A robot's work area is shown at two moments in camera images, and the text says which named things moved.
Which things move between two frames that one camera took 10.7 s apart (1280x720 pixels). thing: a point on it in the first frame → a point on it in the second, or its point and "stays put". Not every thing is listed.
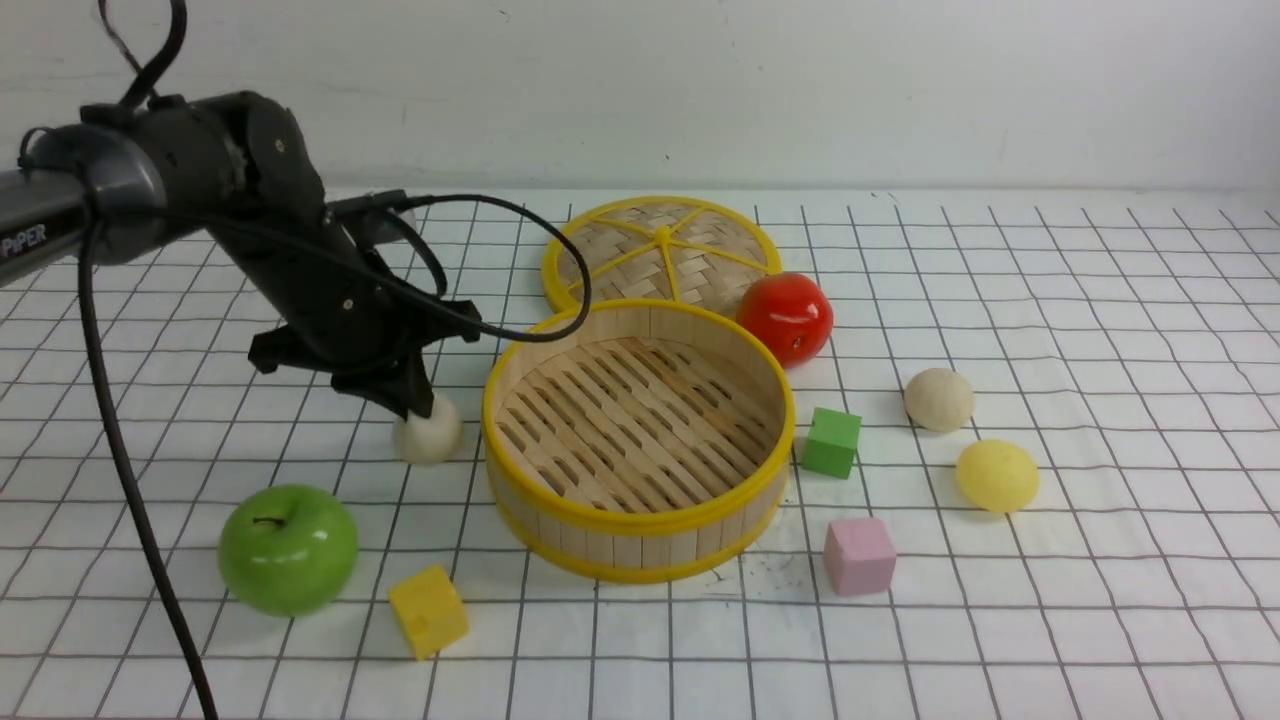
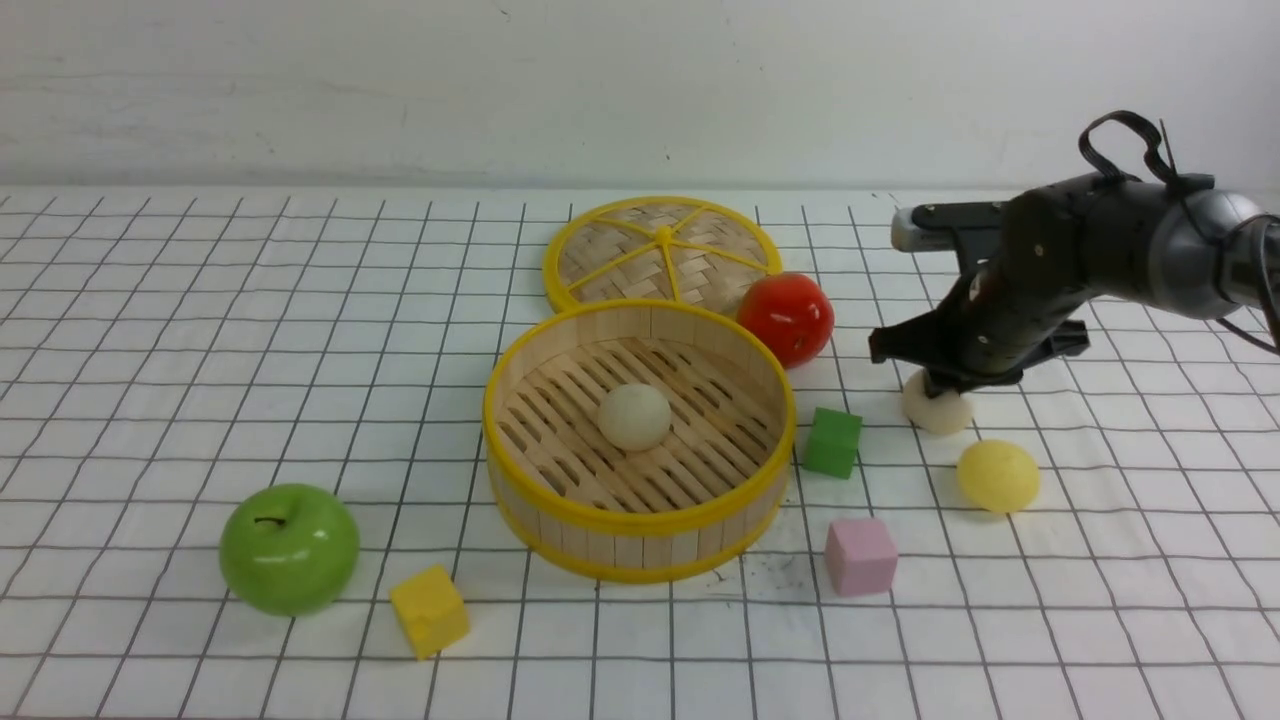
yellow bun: x=997 y=476 stays put
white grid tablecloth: x=1035 y=475 stays put
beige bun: x=432 y=439 → x=633 y=417
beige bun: x=939 y=400 stays put
